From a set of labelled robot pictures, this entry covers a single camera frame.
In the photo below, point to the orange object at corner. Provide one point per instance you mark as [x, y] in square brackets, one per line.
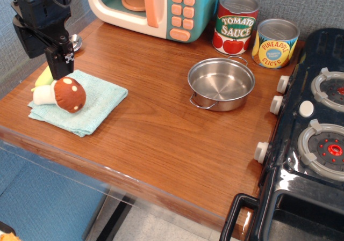
[9, 237]

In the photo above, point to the light blue cloth napkin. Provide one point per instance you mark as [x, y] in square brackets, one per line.
[101, 99]

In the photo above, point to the tomato sauce can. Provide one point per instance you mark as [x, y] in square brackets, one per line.
[234, 25]

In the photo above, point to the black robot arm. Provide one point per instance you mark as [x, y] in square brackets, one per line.
[40, 27]

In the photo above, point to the black toy stove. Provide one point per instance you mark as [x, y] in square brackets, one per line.
[301, 184]

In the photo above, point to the plush brown mushroom toy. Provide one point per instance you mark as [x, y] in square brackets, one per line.
[66, 93]

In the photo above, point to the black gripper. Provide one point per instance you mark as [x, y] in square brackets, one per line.
[53, 40]

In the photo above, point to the teal toy microwave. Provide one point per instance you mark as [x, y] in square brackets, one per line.
[176, 20]

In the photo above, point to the stainless steel pot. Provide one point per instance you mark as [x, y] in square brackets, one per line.
[220, 84]

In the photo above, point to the pineapple slices can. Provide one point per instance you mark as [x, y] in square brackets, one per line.
[275, 42]

